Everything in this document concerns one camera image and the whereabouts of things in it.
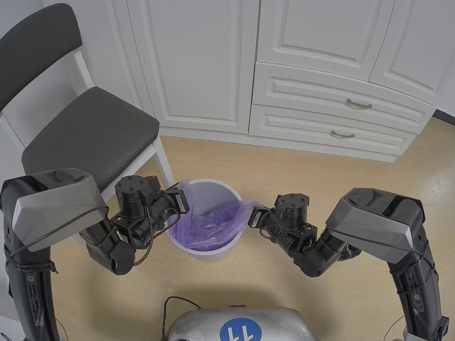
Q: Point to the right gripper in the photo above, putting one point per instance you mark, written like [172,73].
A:
[266,218]

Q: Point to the white trash bin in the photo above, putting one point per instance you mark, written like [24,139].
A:
[213,194]

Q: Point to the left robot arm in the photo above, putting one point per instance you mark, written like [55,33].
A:
[57,208]

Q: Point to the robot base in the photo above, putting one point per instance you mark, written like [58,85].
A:
[213,323]

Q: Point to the white chair dark grey seat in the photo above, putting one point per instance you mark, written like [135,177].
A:
[89,130]

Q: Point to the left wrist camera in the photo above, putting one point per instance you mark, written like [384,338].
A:
[151,185]

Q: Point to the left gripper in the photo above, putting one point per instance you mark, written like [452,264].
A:
[167,208]

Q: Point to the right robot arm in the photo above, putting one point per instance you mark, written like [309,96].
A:
[373,218]

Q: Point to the white wardrobe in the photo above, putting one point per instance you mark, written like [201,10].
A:
[302,30]

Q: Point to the purple plastic bag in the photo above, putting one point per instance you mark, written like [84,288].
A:
[213,222]

